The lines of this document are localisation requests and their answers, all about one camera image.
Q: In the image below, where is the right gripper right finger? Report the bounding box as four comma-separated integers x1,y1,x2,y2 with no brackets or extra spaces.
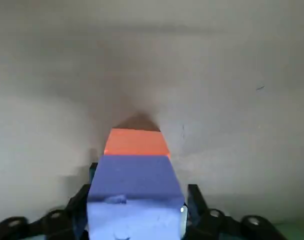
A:
183,183,290,240

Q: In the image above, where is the purple foam square block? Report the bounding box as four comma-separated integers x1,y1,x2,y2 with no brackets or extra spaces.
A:
86,154,187,240

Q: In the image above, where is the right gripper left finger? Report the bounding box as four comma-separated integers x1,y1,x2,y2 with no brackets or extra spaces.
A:
0,161,98,240

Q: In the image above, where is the orange foam square block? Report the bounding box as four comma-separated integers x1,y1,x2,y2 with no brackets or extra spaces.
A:
103,127,172,159

